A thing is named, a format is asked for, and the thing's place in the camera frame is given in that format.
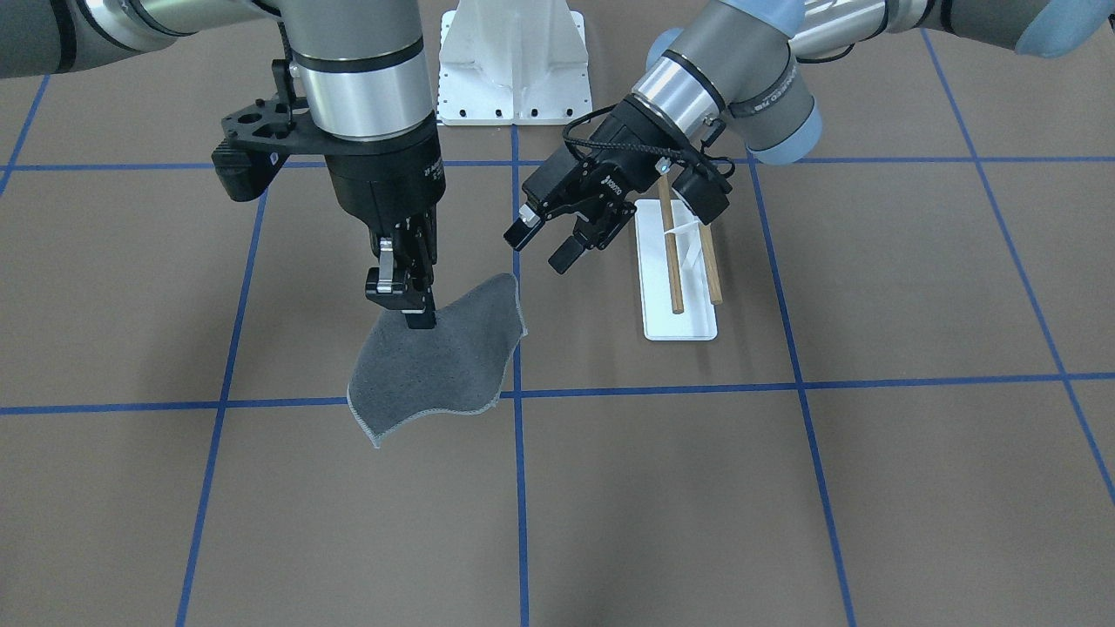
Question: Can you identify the wooden rack rod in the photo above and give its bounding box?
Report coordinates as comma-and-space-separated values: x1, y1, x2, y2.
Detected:
657, 172, 685, 316
698, 221, 724, 306

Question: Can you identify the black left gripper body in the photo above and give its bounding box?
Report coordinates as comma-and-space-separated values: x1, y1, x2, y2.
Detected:
523, 96, 685, 219

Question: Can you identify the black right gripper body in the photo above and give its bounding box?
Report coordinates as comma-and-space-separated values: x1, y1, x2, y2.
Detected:
324, 122, 446, 262

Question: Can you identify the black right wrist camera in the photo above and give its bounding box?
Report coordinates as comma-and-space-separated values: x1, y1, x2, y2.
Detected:
211, 59, 312, 202

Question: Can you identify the white towel rack base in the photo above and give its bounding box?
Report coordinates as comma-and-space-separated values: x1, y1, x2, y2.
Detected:
636, 199, 718, 341

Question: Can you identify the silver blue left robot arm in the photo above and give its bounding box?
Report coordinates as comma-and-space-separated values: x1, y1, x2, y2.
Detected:
504, 1, 1112, 273

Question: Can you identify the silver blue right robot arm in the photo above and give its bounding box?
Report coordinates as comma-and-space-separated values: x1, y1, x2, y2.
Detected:
3, 1, 446, 329

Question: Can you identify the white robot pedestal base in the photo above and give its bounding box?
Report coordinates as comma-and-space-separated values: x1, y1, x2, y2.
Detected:
436, 1, 593, 126

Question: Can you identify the grey towel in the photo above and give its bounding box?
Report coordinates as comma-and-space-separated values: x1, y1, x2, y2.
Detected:
346, 273, 527, 448

